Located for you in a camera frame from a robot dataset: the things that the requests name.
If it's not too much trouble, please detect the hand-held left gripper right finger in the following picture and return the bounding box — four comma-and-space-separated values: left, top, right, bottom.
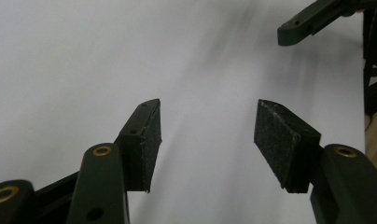
254, 99, 377, 224

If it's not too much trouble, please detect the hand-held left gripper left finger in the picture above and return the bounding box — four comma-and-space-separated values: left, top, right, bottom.
66, 98, 162, 224

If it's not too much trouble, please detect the black tripod stand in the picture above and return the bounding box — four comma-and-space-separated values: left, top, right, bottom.
362, 6, 377, 116

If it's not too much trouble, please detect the wooden table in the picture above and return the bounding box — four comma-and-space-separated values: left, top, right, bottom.
364, 111, 377, 176

